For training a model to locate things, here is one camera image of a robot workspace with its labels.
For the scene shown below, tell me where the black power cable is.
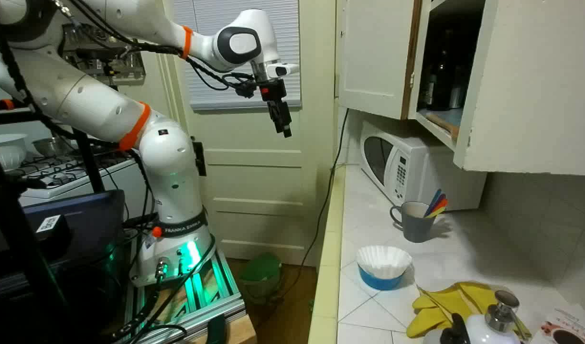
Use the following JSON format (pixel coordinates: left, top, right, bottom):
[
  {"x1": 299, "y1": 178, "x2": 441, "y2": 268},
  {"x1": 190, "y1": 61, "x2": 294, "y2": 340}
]
[{"x1": 299, "y1": 107, "x2": 351, "y2": 268}]

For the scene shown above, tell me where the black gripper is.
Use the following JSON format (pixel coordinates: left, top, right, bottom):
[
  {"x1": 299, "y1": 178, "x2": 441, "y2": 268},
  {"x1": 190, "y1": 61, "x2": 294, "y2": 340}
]
[{"x1": 257, "y1": 75, "x2": 294, "y2": 140}]

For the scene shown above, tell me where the closed cream cabinet door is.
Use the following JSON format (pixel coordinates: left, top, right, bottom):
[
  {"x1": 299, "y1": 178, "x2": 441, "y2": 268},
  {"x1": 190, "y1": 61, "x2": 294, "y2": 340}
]
[{"x1": 334, "y1": 0, "x2": 422, "y2": 123}]

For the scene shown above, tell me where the metal shelf rack with jars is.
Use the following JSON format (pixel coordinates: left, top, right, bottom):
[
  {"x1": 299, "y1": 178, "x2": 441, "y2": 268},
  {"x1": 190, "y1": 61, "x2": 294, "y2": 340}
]
[{"x1": 58, "y1": 23, "x2": 146, "y2": 88}]

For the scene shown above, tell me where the cream panelled door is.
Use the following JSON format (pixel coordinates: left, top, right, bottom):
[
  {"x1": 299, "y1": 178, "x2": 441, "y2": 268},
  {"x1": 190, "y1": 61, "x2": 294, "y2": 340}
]
[{"x1": 158, "y1": 0, "x2": 339, "y2": 268}]

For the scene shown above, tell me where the white kettle with knob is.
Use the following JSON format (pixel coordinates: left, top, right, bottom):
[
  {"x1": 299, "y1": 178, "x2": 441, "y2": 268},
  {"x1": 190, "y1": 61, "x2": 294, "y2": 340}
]
[{"x1": 424, "y1": 289, "x2": 523, "y2": 344}]

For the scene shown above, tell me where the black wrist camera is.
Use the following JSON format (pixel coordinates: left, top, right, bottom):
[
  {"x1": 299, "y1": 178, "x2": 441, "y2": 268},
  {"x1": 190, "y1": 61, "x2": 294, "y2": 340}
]
[{"x1": 230, "y1": 75, "x2": 259, "y2": 100}]

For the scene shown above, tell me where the white microwave oven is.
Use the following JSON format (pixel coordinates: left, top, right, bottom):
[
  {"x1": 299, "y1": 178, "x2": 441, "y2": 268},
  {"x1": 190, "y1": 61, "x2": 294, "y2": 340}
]
[{"x1": 357, "y1": 119, "x2": 489, "y2": 212}]

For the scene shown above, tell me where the green bucket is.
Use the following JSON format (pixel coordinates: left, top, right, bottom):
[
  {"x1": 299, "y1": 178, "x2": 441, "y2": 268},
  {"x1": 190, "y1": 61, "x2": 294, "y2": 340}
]
[{"x1": 236, "y1": 253, "x2": 284, "y2": 306}]

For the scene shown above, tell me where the multicoloured utensil bundle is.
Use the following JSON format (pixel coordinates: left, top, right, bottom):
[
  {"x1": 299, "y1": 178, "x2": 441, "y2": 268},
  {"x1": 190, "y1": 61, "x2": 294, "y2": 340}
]
[{"x1": 424, "y1": 188, "x2": 450, "y2": 222}]

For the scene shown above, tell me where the white coffee filter stack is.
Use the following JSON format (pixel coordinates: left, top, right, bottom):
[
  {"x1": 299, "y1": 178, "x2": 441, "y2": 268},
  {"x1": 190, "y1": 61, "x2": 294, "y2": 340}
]
[{"x1": 355, "y1": 245, "x2": 414, "y2": 281}]

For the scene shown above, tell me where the dark blue case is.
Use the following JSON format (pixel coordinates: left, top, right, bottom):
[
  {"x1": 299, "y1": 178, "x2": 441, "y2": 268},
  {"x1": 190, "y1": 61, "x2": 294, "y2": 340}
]
[{"x1": 0, "y1": 188, "x2": 127, "y2": 302}]

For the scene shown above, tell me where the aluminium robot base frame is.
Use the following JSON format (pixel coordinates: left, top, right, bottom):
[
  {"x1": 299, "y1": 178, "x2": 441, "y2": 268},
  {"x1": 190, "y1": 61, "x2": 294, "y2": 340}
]
[{"x1": 116, "y1": 235, "x2": 250, "y2": 344}]

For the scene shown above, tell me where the white bowl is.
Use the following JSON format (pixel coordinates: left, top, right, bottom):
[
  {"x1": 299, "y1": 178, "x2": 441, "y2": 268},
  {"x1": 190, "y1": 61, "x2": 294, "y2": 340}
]
[{"x1": 0, "y1": 132, "x2": 30, "y2": 172}]

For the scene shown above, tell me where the white stove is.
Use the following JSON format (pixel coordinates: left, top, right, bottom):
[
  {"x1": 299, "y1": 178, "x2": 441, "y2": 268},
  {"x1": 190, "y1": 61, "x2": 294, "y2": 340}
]
[{"x1": 12, "y1": 149, "x2": 144, "y2": 201}]

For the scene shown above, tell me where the black tripod stand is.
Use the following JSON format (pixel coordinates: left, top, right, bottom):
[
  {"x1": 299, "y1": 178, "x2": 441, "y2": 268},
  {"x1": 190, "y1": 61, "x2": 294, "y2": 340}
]
[{"x1": 0, "y1": 136, "x2": 108, "y2": 344}]

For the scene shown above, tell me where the white window blind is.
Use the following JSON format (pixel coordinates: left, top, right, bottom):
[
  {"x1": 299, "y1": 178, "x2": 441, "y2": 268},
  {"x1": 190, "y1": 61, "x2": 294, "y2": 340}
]
[{"x1": 169, "y1": 0, "x2": 303, "y2": 115}]

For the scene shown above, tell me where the blue bowl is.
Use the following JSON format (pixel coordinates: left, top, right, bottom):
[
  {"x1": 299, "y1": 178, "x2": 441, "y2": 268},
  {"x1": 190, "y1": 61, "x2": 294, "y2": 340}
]
[{"x1": 357, "y1": 266, "x2": 406, "y2": 293}]

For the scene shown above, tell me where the black bar with orange clamps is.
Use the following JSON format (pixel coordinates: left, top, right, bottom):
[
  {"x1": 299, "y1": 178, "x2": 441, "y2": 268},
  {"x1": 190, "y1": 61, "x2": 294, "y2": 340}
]
[{"x1": 0, "y1": 96, "x2": 51, "y2": 128}]

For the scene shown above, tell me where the red and white paper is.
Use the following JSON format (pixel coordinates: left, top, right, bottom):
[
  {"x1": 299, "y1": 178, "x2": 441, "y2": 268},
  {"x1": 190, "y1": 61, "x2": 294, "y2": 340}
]
[{"x1": 531, "y1": 304, "x2": 585, "y2": 344}]

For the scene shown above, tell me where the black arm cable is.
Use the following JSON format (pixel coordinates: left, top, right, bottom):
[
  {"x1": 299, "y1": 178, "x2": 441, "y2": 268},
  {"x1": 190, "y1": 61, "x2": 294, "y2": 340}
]
[{"x1": 66, "y1": 0, "x2": 259, "y2": 94}]

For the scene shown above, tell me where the grey mug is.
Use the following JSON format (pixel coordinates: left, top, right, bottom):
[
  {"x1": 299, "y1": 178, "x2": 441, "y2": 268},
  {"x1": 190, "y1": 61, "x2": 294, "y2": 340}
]
[{"x1": 387, "y1": 201, "x2": 439, "y2": 245}]

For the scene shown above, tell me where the open cream cabinet door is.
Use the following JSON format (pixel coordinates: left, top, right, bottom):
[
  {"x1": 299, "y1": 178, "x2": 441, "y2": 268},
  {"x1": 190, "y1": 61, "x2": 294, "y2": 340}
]
[{"x1": 452, "y1": 0, "x2": 585, "y2": 178}]

